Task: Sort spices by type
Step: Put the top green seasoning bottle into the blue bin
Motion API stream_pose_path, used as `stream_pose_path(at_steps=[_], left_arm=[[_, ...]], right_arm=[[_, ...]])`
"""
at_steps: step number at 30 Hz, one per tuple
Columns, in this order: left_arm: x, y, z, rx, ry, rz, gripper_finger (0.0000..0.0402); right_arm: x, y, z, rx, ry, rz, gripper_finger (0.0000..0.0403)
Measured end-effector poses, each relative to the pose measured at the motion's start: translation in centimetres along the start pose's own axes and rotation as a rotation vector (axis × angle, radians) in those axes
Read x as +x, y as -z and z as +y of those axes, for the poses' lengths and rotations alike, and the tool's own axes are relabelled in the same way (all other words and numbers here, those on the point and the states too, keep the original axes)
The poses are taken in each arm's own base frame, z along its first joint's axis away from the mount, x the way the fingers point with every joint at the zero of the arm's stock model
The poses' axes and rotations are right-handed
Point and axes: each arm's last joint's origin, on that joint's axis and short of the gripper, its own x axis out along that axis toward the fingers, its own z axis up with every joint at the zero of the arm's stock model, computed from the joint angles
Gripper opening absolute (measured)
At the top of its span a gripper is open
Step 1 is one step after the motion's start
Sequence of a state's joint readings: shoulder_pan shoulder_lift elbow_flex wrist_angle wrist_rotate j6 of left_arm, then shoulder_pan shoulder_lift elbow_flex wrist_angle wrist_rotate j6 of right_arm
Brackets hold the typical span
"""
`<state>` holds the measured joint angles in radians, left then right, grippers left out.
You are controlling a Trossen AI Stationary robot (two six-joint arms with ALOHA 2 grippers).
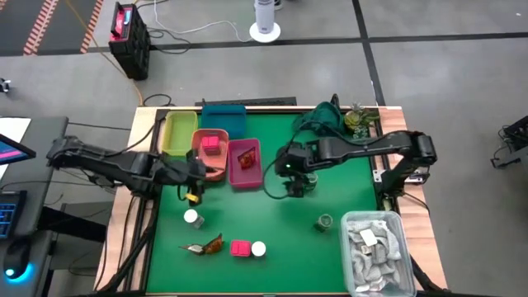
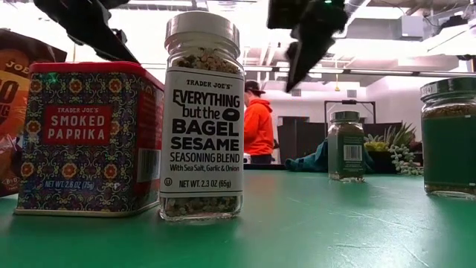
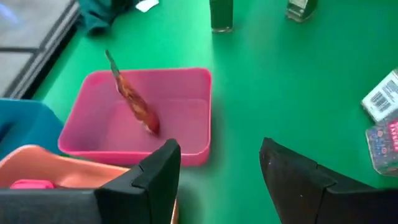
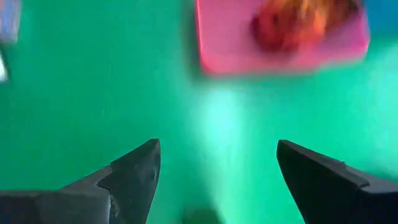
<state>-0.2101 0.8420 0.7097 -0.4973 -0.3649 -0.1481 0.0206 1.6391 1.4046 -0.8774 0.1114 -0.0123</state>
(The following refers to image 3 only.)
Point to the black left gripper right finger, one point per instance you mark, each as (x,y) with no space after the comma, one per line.
(298,193)

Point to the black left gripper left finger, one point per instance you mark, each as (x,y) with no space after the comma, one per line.
(149,193)

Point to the orange seasoning packet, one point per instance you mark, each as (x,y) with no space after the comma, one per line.
(136,102)

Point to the green table mat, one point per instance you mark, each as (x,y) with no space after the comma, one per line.
(280,77)

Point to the pink plastic bin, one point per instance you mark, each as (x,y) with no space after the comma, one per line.
(186,124)

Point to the teal plastic bin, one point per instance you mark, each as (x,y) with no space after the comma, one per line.
(28,124)

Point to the pink spice tin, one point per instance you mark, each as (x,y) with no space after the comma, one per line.
(32,184)
(384,149)

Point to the white paper tag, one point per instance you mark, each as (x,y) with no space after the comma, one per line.
(147,4)

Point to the green-lidded spice jar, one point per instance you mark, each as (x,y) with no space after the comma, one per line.
(221,15)
(300,9)

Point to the orange plastic bin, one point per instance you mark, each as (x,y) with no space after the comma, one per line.
(62,168)

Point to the teal cloth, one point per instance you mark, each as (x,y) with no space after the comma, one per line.
(99,14)

